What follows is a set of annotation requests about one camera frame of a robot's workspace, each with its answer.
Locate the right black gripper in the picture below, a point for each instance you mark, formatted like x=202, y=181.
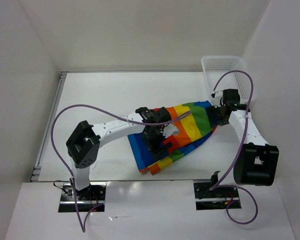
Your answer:
x=212, y=111

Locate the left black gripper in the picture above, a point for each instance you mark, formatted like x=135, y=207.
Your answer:
x=154, y=148

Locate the rainbow striped shorts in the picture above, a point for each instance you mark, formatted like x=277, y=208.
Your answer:
x=194, y=130

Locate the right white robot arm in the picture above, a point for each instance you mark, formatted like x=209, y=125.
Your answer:
x=256, y=160

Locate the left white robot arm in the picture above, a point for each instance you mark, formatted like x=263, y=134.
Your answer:
x=85, y=141

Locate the white plastic basket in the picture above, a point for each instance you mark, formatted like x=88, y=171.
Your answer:
x=221, y=72

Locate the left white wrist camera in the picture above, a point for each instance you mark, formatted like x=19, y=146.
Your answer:
x=170, y=130

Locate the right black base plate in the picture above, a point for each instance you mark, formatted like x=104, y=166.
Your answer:
x=218, y=199

